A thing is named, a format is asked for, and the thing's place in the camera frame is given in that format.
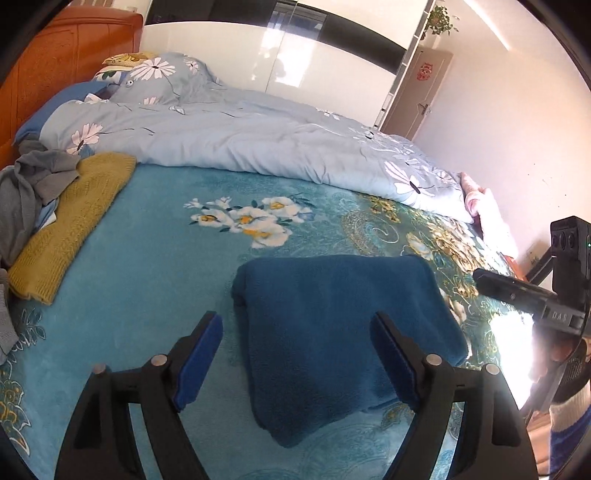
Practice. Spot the orange wooden headboard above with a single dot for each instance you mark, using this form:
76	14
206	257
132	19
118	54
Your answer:
70	49

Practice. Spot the pink blanket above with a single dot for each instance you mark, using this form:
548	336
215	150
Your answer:
482	206

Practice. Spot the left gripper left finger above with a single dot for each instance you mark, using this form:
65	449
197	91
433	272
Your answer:
99	442

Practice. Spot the blue fleece zip jacket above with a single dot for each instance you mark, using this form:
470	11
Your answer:
304	326

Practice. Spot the light blue floral duvet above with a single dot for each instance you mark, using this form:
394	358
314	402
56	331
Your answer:
171	111

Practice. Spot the grey sweatshirt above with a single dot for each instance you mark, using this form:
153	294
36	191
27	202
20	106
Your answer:
35	179

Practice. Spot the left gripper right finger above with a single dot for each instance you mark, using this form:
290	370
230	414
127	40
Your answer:
493	442

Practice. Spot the person's right forearm blue sleeve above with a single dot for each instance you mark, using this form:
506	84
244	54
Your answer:
569	422

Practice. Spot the white glossy wardrobe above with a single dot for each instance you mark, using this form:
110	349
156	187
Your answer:
345	57

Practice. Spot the yellow floral pillow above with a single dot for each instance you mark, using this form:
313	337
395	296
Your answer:
128	60

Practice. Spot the room door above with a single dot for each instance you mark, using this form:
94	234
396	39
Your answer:
417	92

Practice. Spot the teal floral bed blanket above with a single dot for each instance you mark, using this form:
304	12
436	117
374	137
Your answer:
167	251

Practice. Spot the mustard knit sweater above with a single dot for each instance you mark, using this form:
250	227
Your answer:
40	268

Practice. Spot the blue pillow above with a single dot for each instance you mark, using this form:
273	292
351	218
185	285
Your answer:
77	91

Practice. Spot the person's right hand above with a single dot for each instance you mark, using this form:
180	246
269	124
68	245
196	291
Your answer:
548	351

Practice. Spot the light blue pants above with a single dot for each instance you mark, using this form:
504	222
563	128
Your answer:
47	215

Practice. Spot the green potted plant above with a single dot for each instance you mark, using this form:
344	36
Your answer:
439	22

